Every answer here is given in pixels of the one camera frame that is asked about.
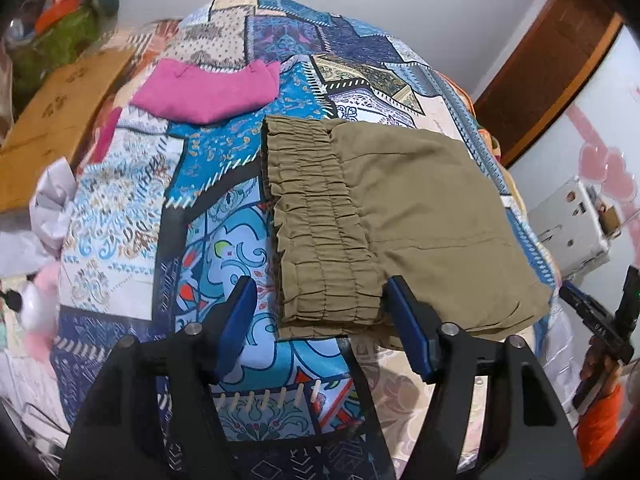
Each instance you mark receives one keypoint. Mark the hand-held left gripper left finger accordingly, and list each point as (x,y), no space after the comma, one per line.
(239,314)

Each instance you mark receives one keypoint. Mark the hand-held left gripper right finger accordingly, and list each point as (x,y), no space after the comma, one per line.
(411,330)

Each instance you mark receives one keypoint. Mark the olive khaki pants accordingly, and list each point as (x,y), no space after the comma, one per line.
(400,220)

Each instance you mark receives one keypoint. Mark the person's right hand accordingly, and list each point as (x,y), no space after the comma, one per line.
(596,366)

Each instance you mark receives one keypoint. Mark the patchwork printed bed sheet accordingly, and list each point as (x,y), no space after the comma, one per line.
(230,200)

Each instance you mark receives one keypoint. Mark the pink white plush toy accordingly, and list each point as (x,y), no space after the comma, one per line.
(32,305)

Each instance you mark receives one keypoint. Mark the pink folded garment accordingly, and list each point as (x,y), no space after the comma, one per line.
(210,91)

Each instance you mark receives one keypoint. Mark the brown cardboard box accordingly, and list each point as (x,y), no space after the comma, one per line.
(55,120)

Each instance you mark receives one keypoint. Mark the green cloth pile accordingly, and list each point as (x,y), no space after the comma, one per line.
(55,35)

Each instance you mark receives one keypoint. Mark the brown wooden door frame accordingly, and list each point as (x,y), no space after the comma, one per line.
(542,72)

